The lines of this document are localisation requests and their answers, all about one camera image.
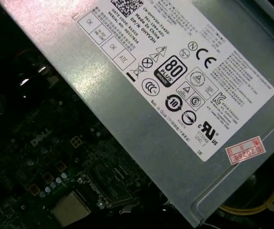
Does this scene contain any silver CPU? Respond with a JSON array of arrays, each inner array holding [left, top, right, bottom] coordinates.
[[51, 190, 92, 228]]

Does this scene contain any grey power supply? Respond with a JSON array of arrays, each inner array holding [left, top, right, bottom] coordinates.
[[0, 0, 274, 229]]

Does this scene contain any metal socket cover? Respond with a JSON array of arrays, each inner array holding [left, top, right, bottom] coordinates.
[[78, 164, 134, 207]]

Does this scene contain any green motherboard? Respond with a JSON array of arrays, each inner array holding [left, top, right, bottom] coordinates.
[[0, 95, 176, 229]]

